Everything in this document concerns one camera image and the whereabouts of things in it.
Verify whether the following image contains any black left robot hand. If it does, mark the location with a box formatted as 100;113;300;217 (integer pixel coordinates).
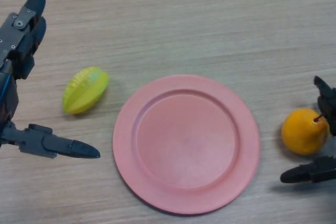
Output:
0;0;101;159

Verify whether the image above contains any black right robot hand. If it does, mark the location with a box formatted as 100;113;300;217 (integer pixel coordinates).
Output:
280;76;336;184

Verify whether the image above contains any yellow orange pear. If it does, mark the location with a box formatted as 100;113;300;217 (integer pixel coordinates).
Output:
281;108;330;156

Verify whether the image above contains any pink round plate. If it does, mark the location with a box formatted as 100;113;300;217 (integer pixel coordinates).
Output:
112;74;261;216

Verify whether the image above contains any yellow green starfruit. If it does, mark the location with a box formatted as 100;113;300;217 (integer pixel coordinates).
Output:
61;67;110;115

